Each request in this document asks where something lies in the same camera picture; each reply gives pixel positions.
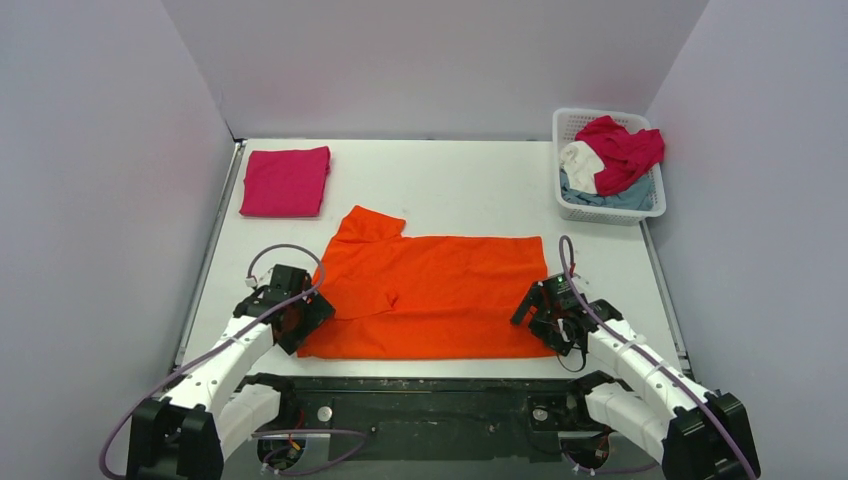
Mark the white plastic laundry basket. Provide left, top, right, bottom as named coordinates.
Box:
left=552, top=107, right=667, bottom=226

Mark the blue grey t shirt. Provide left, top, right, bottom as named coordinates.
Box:
left=559, top=171, right=655, bottom=211

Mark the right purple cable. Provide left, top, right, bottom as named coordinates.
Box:
left=558, top=235, right=760, bottom=480

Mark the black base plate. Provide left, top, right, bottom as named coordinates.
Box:
left=165, top=374, right=704, bottom=465

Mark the purple cable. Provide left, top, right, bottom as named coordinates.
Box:
left=558, top=235, right=760, bottom=480
left=99, top=243, right=327, bottom=478

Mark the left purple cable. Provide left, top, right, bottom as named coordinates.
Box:
left=99, top=243, right=327, bottom=478

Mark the folded magenta t shirt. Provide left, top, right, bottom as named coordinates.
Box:
left=239, top=146, right=331, bottom=219

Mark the white t shirt in basket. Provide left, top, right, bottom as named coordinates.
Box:
left=559, top=141, right=605, bottom=195

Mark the crimson t shirt in basket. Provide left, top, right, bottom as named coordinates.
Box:
left=575, top=115, right=665, bottom=196

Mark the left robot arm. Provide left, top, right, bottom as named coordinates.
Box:
left=126, top=265, right=335, bottom=479

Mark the orange t shirt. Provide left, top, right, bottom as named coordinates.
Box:
left=298, top=206, right=551, bottom=360

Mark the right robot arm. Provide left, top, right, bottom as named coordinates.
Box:
left=511, top=275, right=762, bottom=479

